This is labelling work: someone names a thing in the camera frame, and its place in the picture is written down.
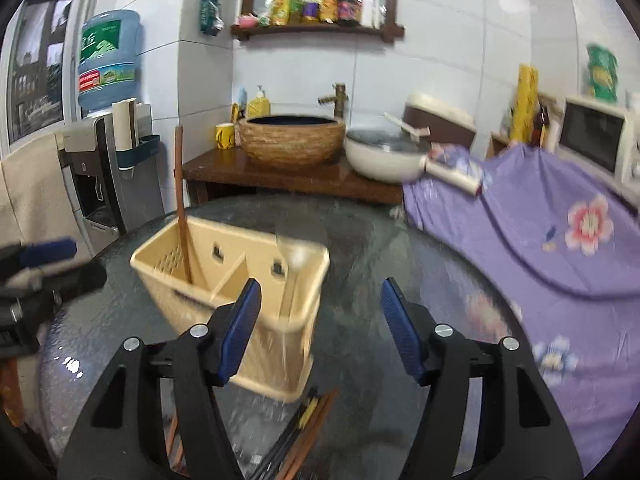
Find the bamboo style faucet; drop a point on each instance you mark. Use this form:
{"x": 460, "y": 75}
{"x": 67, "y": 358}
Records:
{"x": 336, "y": 97}

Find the yellow oil bottle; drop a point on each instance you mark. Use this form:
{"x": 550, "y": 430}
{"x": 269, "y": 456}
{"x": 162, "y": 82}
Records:
{"x": 329, "y": 4}

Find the green tin can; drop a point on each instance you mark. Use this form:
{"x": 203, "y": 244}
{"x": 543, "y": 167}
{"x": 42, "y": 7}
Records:
{"x": 602, "y": 72}

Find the yellow mug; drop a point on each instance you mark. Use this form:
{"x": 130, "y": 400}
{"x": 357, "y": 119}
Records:
{"x": 226, "y": 136}

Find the white pan with lid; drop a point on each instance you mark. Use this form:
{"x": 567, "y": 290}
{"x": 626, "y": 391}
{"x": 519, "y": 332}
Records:
{"x": 380, "y": 160}

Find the beige plastic utensil holder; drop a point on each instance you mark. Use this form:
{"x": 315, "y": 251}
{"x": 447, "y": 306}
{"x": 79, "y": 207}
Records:
{"x": 250, "y": 280}

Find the yellow package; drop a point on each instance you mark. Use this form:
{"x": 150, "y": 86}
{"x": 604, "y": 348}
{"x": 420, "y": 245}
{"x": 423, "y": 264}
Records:
{"x": 525, "y": 105}

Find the wooden counter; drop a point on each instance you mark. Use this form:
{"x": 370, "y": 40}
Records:
{"x": 300, "y": 180}

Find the yellow green bottle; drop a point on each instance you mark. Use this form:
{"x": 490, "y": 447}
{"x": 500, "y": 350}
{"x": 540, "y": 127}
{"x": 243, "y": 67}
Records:
{"x": 280, "y": 7}

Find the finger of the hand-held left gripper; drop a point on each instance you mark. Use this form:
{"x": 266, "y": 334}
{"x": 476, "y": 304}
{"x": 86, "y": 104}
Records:
{"x": 50, "y": 251}
{"x": 80, "y": 276}

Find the dark glass bottle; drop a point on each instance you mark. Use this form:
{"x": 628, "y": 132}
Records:
{"x": 543, "y": 127}

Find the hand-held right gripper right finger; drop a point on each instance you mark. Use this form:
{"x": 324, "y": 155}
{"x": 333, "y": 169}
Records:
{"x": 400, "y": 330}

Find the purple label bottle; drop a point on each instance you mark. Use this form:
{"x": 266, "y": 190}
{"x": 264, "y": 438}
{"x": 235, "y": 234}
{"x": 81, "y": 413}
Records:
{"x": 311, "y": 5}

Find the brown wooden chopstick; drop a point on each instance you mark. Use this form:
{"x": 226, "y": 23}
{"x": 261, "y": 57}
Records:
{"x": 310, "y": 435}
{"x": 175, "y": 440}
{"x": 182, "y": 200}

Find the purple floral cloth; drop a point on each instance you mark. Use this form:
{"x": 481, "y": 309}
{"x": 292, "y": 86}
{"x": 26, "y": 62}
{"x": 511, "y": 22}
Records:
{"x": 565, "y": 280}

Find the pile of chopsticks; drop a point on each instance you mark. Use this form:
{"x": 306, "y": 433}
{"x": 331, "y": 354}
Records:
{"x": 290, "y": 435}

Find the brown white rice cooker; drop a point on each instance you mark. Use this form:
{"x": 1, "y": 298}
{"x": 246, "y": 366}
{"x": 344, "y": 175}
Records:
{"x": 440, "y": 122}

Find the white microwave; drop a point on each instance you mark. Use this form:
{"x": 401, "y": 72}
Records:
{"x": 595, "y": 135}

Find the teal wall holder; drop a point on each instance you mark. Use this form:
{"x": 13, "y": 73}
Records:
{"x": 145, "y": 152}

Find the yellow soap dispenser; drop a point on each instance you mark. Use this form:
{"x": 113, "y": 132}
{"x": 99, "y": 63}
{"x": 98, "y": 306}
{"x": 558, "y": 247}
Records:
{"x": 259, "y": 105}

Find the pink small bowl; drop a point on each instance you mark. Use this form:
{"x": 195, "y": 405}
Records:
{"x": 247, "y": 21}

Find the metal spoon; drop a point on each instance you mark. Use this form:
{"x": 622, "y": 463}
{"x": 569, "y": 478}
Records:
{"x": 300, "y": 255}

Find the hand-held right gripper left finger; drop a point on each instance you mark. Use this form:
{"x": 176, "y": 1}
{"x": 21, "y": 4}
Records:
{"x": 242, "y": 330}

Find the green hanging packet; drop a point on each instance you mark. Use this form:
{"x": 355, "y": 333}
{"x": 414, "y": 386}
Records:
{"x": 211, "y": 12}

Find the blue water bottle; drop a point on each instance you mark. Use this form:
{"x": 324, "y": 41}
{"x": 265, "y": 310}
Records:
{"x": 107, "y": 60}

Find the grey water dispenser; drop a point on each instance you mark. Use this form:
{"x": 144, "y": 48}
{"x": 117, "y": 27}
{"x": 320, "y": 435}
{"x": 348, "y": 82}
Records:
{"x": 140, "y": 195}

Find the window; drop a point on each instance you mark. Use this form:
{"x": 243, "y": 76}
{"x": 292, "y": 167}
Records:
{"x": 35, "y": 60}

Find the white rice paddle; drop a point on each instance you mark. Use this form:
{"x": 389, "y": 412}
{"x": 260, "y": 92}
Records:
{"x": 405, "y": 125}

